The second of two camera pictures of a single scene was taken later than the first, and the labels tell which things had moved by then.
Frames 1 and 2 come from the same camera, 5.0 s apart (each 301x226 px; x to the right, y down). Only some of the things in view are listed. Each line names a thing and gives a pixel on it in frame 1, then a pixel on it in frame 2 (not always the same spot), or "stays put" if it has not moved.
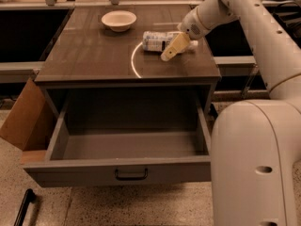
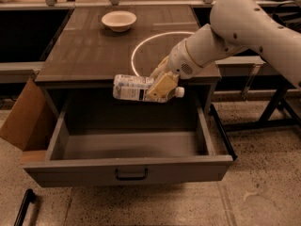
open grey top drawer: [125, 140] stays put
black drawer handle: [130, 178] stays put
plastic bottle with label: [159, 40] to [136, 88]
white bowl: [118, 21] stays put
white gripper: [190, 27] to [181, 61]
